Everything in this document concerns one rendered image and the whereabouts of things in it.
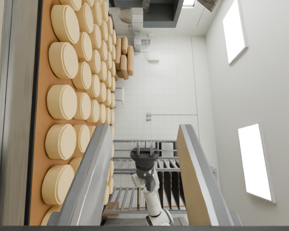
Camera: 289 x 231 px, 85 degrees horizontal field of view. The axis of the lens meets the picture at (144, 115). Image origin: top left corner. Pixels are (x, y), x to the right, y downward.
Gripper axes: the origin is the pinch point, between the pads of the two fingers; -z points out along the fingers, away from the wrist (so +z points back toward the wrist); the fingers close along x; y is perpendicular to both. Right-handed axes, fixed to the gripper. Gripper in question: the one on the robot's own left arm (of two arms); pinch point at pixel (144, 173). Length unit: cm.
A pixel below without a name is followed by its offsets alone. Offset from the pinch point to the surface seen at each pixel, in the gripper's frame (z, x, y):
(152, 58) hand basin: -481, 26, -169
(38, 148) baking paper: -7.2, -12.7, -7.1
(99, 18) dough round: -38.6, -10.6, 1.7
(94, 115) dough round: -21.2, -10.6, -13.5
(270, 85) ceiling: -215, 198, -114
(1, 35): -18.7, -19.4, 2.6
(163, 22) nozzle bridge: -78, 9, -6
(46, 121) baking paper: -10.4, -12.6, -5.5
